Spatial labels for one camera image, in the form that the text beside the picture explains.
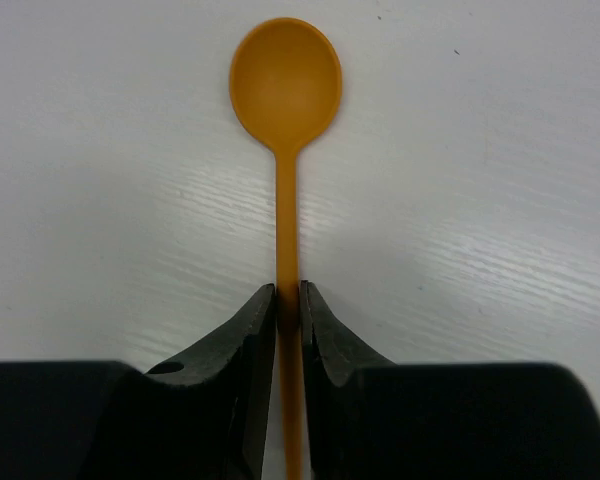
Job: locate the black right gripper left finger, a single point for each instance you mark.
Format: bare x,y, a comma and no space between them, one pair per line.
200,414

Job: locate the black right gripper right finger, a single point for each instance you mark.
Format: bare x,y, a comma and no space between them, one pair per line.
370,418

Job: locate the orange plastic spoon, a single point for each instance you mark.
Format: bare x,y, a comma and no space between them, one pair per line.
285,86

